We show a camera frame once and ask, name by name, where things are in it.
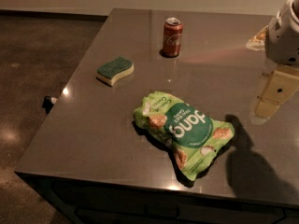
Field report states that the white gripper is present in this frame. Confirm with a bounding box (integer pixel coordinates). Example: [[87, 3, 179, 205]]
[[246, 0, 299, 119]]

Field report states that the green rice chip bag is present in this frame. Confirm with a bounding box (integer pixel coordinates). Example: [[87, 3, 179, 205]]
[[134, 91, 235, 181]]

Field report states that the red coke can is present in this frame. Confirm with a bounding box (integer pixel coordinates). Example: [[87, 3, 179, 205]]
[[163, 17, 183, 57]]

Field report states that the green and yellow sponge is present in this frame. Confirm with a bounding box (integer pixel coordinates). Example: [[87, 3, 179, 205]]
[[97, 57, 135, 87]]

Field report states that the black knob at table side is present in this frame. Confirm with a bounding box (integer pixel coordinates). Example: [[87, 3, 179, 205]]
[[42, 96, 57, 114]]

